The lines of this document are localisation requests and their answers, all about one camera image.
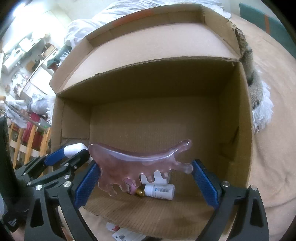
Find pink perfume bottle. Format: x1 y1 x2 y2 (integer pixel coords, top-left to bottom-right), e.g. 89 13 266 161
125 177 145 197

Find pink translucent scraping comb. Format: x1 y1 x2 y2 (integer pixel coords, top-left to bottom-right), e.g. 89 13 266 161
88 139 193 196

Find white charger plug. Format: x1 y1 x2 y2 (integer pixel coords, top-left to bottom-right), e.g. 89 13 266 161
140 171 170 185

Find white red pill bottle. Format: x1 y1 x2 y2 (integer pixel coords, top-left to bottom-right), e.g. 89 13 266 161
106 222 120 232

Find white remote control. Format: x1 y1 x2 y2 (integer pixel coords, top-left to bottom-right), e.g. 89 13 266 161
112 228 147 241

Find furry black white blanket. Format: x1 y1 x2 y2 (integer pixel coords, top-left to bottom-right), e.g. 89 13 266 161
235 28 273 133

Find white rumpled duvet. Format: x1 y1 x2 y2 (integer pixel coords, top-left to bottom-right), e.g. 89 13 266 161
64 1 231 48

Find brown cardboard box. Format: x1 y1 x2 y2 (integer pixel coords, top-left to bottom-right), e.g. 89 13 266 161
49 3 254 240

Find teal cushion with orange stripe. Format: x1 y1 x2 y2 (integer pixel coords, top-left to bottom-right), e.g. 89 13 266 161
239 3 295 58

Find wooden chair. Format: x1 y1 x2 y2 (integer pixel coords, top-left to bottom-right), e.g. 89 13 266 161
8 122 51 170

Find small white labelled bottle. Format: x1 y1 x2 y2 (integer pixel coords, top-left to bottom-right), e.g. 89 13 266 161
144 184 175 200

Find white earbud case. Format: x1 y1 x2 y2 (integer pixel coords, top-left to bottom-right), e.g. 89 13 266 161
63 143 88 158

